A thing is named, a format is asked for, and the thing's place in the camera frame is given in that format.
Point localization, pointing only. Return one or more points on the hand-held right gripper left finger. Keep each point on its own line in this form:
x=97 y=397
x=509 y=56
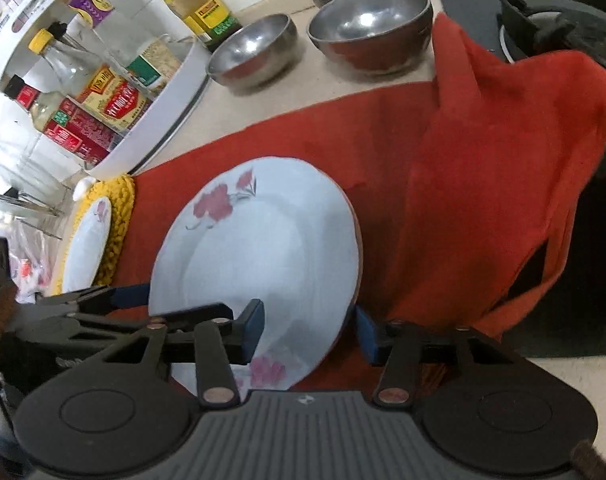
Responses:
x=253 y=332

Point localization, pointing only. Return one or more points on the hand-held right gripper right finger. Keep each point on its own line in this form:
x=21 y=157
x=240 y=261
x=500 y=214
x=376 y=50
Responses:
x=367 y=335

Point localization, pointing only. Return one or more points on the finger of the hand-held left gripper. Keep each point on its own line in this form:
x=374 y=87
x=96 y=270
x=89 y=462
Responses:
x=133 y=294
x=193 y=314

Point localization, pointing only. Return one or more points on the large white floral plate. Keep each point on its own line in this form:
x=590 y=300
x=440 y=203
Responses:
x=263 y=240

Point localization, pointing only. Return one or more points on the small stainless steel bowl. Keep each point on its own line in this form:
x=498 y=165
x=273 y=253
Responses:
x=253 y=47

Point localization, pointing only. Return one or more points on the large stainless steel bowl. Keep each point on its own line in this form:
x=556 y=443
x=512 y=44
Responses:
x=368 y=25

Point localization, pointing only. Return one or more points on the person's right forearm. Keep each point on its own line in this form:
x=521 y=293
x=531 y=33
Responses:
x=598 y=462

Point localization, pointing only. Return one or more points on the small white floral plate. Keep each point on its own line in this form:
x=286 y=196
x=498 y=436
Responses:
x=89 y=245

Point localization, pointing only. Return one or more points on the yellow knitted mat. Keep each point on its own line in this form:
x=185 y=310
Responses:
x=117 y=210

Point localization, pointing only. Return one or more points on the clear plastic bag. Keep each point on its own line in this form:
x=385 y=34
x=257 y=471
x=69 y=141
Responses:
x=30 y=265

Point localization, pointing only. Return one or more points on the glass pot lid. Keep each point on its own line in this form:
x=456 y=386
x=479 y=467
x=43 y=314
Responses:
x=18 y=175

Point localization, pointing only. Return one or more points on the red black cap bottle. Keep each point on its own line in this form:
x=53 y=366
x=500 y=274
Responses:
x=78 y=132

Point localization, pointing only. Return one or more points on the yellow cap red label bottle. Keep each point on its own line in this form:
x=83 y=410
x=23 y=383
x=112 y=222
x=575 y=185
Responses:
x=108 y=102

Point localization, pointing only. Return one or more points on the red cloth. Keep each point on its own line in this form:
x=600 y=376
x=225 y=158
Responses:
x=458 y=160

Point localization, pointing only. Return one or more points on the white rotating condiment rack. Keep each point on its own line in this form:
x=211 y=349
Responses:
x=183 y=95

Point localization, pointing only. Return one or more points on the purple label clear bottle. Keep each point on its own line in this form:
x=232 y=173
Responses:
x=89 y=10

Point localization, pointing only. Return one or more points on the green yellow label oil bottle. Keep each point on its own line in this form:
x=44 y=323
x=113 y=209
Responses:
x=203 y=5

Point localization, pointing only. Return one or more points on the black gas stove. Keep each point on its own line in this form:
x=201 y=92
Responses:
x=468 y=2

